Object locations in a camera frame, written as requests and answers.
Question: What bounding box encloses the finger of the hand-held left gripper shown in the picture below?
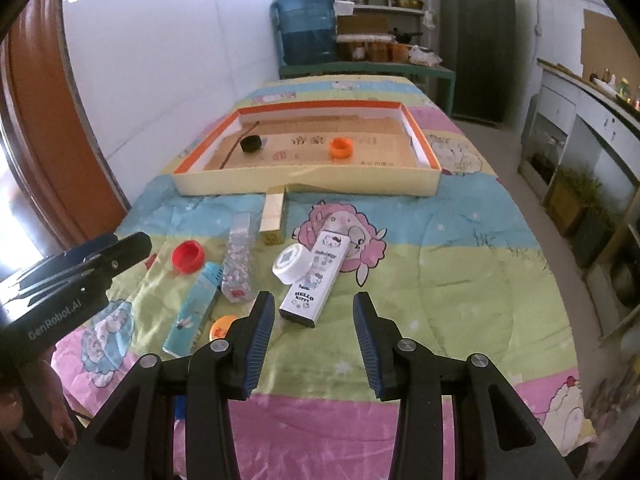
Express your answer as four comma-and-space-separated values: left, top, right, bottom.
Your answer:
30, 231, 153, 306
0, 233, 120, 293

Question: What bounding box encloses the orange-rimmed cardboard tray box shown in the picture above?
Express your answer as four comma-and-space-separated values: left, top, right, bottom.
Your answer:
171, 101, 442, 198

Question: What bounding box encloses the clear plastic bag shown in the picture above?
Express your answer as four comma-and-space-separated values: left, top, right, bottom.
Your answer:
407, 45, 443, 66

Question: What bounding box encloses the brown cardboard box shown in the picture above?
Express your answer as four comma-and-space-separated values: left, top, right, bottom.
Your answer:
337, 14, 388, 36

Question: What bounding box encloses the grey wall shelf unit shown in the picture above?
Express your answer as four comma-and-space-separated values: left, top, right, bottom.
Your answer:
307, 0, 431, 66

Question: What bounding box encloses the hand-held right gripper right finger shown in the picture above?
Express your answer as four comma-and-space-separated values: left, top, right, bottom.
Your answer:
352, 291, 576, 480

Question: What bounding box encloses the light blue rectangular box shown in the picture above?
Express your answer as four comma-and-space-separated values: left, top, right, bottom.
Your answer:
162, 261, 224, 358

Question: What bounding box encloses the blue water jug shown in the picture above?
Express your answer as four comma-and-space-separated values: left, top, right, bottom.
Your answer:
272, 0, 338, 66

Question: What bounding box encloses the person's left hand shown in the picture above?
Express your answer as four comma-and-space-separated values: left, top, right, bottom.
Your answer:
0, 347, 78, 453

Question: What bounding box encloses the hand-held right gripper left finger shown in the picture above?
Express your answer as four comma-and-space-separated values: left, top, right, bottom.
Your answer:
55, 291, 276, 480

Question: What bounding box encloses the thin brown stick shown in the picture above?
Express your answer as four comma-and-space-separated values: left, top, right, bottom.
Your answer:
216, 121, 261, 168

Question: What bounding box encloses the cream rectangular box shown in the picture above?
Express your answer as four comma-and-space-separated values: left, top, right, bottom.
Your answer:
259, 185, 286, 246

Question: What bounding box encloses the brown wooden door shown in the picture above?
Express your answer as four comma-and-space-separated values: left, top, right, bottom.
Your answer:
0, 0, 133, 281

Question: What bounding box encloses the white round cap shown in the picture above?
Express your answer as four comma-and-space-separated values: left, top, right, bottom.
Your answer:
272, 245, 313, 286

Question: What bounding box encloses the printed cartoon blanket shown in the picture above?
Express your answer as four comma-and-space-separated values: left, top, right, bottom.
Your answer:
50, 77, 598, 480

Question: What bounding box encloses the green low table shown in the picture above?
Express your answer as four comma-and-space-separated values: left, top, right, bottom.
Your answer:
279, 61, 456, 118

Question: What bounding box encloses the clear patterned plastic box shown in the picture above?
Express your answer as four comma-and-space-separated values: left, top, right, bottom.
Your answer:
221, 214, 253, 303

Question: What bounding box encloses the cardboard sheet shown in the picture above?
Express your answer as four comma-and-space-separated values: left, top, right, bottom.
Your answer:
582, 9, 636, 81

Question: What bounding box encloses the grey kitchen cabinet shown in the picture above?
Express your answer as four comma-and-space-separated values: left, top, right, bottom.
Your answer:
520, 57, 640, 341

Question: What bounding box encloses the red bottle cap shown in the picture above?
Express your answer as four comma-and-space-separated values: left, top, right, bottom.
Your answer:
171, 241, 206, 274

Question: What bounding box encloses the dark grey refrigerator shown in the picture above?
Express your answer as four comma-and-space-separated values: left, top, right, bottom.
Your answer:
439, 0, 517, 126

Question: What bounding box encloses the orange printed cap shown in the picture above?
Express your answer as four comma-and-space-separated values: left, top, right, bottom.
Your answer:
210, 314, 241, 343

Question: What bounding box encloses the white cartoon rectangular box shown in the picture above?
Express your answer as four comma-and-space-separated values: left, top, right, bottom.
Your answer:
279, 228, 351, 329

